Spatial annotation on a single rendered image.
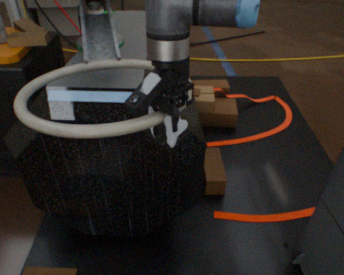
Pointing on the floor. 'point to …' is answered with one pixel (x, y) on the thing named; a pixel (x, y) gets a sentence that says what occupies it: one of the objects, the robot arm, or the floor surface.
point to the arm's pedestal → (332, 221)
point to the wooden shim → (49, 271)
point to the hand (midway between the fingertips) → (161, 139)
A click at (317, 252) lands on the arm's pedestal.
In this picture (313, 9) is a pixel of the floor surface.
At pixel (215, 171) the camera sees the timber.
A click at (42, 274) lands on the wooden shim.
